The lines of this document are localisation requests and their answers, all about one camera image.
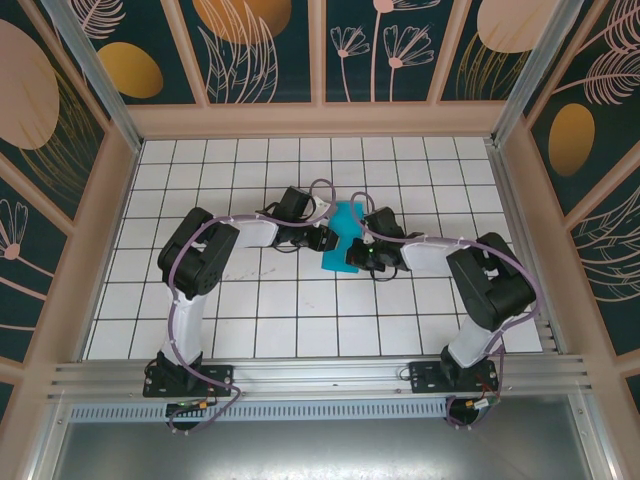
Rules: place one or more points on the blue paper sheet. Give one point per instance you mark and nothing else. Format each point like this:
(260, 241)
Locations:
(345, 220)

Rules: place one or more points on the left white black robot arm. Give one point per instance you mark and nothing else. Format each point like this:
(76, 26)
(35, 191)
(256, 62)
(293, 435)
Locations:
(192, 260)

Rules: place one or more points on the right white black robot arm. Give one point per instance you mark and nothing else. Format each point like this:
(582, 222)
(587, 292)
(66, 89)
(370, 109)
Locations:
(500, 280)

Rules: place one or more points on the brushed metal panel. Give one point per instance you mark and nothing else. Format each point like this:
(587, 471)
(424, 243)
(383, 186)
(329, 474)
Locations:
(320, 450)

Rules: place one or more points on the aluminium side rail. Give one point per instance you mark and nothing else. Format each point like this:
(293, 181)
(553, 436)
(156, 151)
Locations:
(507, 190)

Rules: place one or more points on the aluminium mounting rail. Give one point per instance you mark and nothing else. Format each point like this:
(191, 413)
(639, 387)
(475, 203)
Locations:
(320, 375)

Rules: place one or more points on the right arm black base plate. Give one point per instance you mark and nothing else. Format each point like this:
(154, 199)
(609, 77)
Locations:
(425, 375)

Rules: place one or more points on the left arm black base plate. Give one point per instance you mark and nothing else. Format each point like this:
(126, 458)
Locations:
(220, 375)

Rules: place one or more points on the aluminium frame post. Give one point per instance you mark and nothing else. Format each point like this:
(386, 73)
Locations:
(537, 70)
(95, 80)

